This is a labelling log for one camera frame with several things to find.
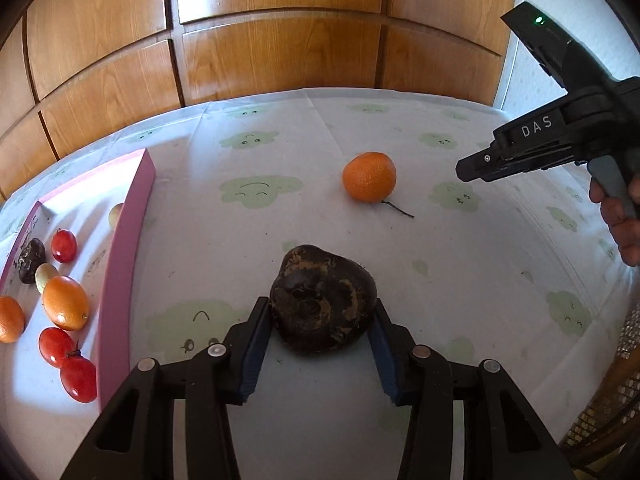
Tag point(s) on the large orange mandarin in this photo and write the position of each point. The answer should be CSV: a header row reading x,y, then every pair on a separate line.
x,y
66,303

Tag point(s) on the thin dark stem twig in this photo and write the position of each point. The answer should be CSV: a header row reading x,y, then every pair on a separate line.
x,y
401,211

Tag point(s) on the wicker chair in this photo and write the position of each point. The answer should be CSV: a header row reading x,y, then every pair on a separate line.
x,y
610,421

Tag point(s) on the dark brown passion fruit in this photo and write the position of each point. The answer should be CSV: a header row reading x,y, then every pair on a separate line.
x,y
321,302

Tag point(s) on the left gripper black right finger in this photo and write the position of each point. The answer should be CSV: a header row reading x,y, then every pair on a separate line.
x,y
503,438

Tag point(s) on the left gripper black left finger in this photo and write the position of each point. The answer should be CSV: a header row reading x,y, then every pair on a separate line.
x,y
133,437

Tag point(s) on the wooden panel cabinet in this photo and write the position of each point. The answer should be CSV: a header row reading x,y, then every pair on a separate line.
x,y
74,71

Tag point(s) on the pink tray box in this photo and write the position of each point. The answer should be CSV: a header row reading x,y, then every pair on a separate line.
x,y
90,227

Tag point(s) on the large red tomato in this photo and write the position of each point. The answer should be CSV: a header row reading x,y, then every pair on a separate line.
x,y
78,377

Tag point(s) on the person's right hand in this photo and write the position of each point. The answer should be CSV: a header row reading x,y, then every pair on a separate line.
x,y
624,230

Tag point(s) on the small red tomato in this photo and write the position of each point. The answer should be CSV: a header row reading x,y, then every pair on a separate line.
x,y
55,346
64,246

